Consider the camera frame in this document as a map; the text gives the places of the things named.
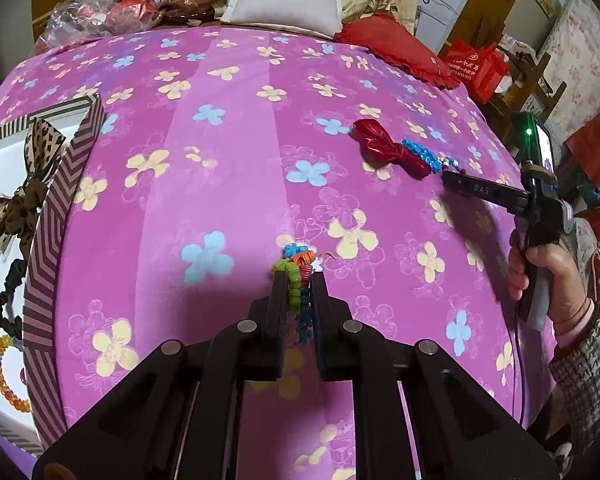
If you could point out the red foil bag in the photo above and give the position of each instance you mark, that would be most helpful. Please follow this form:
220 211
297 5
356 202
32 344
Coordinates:
130 10

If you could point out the white slatted headboard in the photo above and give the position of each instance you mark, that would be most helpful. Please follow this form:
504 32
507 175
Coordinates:
445 10

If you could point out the striped cardboard box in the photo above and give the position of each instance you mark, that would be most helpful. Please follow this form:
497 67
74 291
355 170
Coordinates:
50 260

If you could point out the clear plastic bag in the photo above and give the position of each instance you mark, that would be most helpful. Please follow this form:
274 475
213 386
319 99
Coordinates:
80 15

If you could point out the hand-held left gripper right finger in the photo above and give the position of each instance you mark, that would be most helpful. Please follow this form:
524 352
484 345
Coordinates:
322 320

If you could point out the black scrunchie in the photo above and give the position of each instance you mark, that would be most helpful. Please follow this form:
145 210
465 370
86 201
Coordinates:
2 310

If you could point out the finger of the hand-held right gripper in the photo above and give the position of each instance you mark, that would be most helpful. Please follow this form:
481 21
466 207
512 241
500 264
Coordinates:
480 190

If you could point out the red shopping bag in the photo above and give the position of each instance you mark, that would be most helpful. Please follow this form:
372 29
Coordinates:
480 70

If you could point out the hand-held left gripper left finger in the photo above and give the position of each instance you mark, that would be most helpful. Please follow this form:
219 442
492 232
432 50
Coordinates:
277 320

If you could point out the shiny red hair bow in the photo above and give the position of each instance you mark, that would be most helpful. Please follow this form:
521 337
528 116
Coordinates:
375 145

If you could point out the person's right hand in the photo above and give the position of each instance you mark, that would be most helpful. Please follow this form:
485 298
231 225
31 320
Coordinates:
562 275

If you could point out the dark brown hair bow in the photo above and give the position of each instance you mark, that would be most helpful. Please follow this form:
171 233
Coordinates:
5 210

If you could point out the red frilled cushion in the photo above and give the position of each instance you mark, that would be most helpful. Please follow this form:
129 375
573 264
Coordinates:
390 45

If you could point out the person's right forearm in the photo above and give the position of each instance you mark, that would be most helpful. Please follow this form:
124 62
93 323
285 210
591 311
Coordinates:
590 375

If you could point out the crumpled red plastic bag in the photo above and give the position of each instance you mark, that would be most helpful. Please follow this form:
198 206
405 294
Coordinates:
597 145

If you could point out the wooden shelf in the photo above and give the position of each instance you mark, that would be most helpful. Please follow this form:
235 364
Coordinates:
530 85

